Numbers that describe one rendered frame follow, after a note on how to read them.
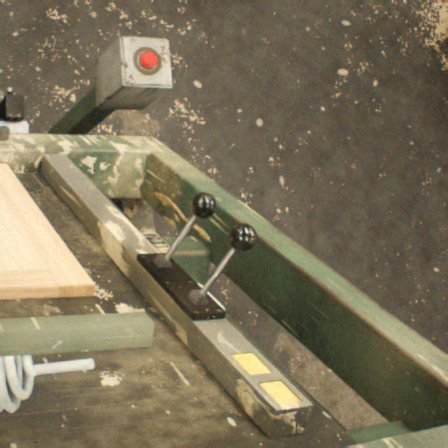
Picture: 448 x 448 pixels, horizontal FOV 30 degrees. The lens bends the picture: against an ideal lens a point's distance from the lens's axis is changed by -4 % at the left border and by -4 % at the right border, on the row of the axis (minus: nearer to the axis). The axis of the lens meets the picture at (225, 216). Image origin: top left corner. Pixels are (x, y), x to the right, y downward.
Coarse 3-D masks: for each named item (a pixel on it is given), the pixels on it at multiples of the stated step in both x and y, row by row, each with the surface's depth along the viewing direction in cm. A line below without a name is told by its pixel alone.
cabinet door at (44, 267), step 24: (0, 168) 163; (0, 192) 150; (24, 192) 152; (0, 216) 140; (24, 216) 141; (0, 240) 130; (24, 240) 132; (48, 240) 133; (0, 264) 121; (24, 264) 123; (48, 264) 124; (72, 264) 126; (0, 288) 114; (24, 288) 115; (48, 288) 117; (72, 288) 119
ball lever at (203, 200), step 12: (204, 192) 123; (192, 204) 122; (204, 204) 122; (216, 204) 123; (192, 216) 123; (204, 216) 123; (180, 240) 123; (168, 252) 123; (156, 264) 123; (168, 264) 123
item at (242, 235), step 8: (240, 224) 113; (248, 224) 113; (232, 232) 113; (240, 232) 112; (248, 232) 112; (232, 240) 113; (240, 240) 112; (248, 240) 112; (232, 248) 113; (240, 248) 113; (248, 248) 113; (224, 256) 114; (232, 256) 114; (224, 264) 113; (216, 272) 113; (208, 280) 114; (216, 280) 114; (208, 288) 114; (192, 296) 113; (200, 296) 113; (200, 304) 113
